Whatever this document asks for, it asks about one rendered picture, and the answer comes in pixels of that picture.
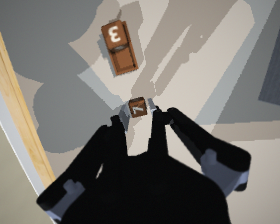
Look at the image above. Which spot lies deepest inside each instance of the brown cube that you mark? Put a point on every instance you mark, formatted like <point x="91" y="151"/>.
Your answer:
<point x="115" y="36"/>
<point x="137" y="107"/>

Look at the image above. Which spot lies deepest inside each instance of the brown wooden tray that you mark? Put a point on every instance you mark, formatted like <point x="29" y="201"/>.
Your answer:
<point x="124" y="60"/>

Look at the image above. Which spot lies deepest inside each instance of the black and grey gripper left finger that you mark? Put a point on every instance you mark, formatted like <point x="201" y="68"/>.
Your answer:
<point x="83" y="170"/>

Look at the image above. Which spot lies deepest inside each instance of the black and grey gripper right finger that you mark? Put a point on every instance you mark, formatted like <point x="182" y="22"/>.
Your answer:
<point x="224" y="163"/>

